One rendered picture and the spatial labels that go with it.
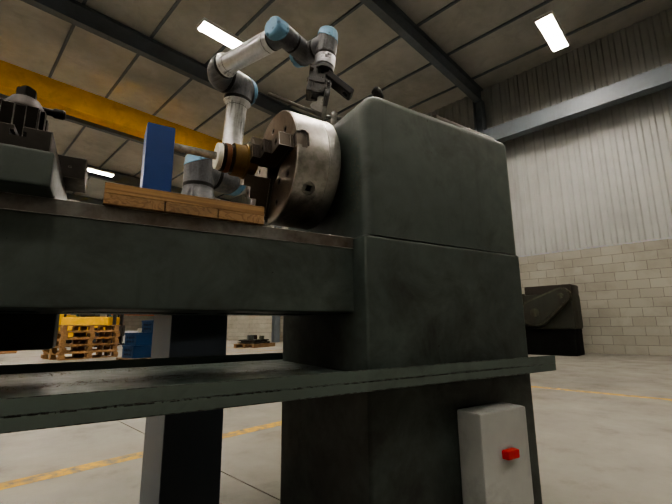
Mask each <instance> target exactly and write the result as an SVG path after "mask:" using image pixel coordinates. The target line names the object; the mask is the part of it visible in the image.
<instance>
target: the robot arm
mask: <svg viewBox="0 0 672 504"><path fill-rule="evenodd" d="M337 45H338V32H337V30H336V29H335V28H334V27H332V26H328V25H325V26H322V27H321V28H320V29H319V31H318V33H317V37H315V38H313V39H311V40H309V41H307V40H305V39H304V38H303V37H302V36H301V35H300V34H299V33H297V32H296V31H295V30H294V29H293V28H292V27H291V26H290V25H288V23H287V22H286V21H284V20H282V19H281V18H280V17H278V16H273V17H271V18H270V19H269V21H267V23H266V25H265V29H264V31H263V32H261V33H259V34H258V35H256V36H254V37H252V38H251V39H249V40H247V41H245V42H244V43H242V44H240V45H238V46H237V47H235V48H233V49H231V50H229V51H228V52H226V53H224V52H220V53H218V54H216V55H215V56H214V57H213V58H212V59H211V60H210V62H209V64H208V67H207V75H208V79H209V81H210V83H211V84H212V86H213V87H214V88H215V89H217V90H218V91H220V92H222V93H224V103H225V104H226V105H227V106H226V114H225V122H224V130H223V138H222V143H223V142H224V143H230V144H231V145H232V144H233V143H237V144H241V145H242V144H243V136H244V128H245V119H246V111H247V109H249V108H250V107H251V105H253V104H254V103H255V99H257V96H258V87H257V84H256V82H255V81H254V80H252V79H251V78H250V77H249V76H247V75H245V74H244V73H242V72H241V71H239V70H241V69H242V68H244V67H246V66H248V65H250V64H252V63H254V62H256V61H258V60H260V59H262V58H264V57H266V56H268V55H270V54H272V53H274V52H276V51H278V50H280V49H284V50H285V51H286V52H287V53H289V57H290V60H291V62H292V63H293V65H294V66H295V67H297V68H301V67H306V66H308V65H310V70H309V77H308V78H307V87H306V100H307V101H316V102H314V103H311V104H310V108H311V110H313V111H316V112H318V113H320V114H322V115H321V117H318V116H316V115H313V114H311V113H309V114H310V115H312V116H315V117H317V118H319V119H320V120H322V121H325V119H326V112H327V105H328V101H329V96H330V90H331V88H332V89H334V90H335V91H336V92H338V93H339V94H340V95H341V96H343V97H344V98H345V99H346V100H348V101H349V100H350V99H351V98H352V96H353V93H354V89H353V88H352V87H350V86H349V85H348V84H347V83H345V82H344V81H343V80H342V79H340V78H339V77H338V76H337V75H335V74H334V69H335V61H336V52H337ZM312 63H314V64H312ZM322 101H323V102H322ZM245 188H246V186H244V185H240V179H239V177H236V176H231V175H228V172H227V173H224V172H220V171H218V170H216V169H213V159H210V158H205V157H200V156H195V155H191V154H187V155H186V156H185V162H184V174H183V188H182V191H181V193H180V194H186V195H192V196H198V197H205V198H211V199H215V195H214V191H217V192H220V193H224V194H225V195H230V196H237V195H239V194H241V193H242V191H244V189H245Z"/></svg>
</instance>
